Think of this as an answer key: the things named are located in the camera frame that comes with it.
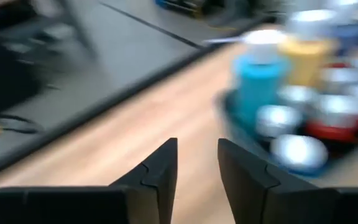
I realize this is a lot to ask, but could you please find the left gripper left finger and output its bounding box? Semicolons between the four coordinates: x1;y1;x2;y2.
109;138;178;224

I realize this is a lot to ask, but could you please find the small black paint bottle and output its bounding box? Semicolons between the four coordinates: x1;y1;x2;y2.
255;105;303;139

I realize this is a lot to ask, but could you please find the grey-teal plastic bin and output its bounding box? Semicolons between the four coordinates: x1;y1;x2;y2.
214;88;334;180

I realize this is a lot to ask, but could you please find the small turquoise paint bottle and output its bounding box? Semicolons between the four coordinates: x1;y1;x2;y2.
319;66;358;94

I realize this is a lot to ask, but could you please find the large teal paint bottle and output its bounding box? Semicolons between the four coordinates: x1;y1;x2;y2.
232;29;291;125

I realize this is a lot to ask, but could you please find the large yellow paint bottle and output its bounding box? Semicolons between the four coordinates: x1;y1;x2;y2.
277;8;338;88

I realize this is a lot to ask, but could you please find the thin white cable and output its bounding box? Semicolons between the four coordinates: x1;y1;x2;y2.
203;36;246;45

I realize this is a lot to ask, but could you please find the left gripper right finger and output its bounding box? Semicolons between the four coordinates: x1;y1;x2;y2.
218;138;338;224

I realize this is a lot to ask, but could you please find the small dark blue paint bottle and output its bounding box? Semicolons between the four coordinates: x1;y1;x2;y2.
269;133;329;177

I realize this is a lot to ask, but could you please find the large purple paint bottle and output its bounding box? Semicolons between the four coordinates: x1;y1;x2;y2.
329;0;358;55

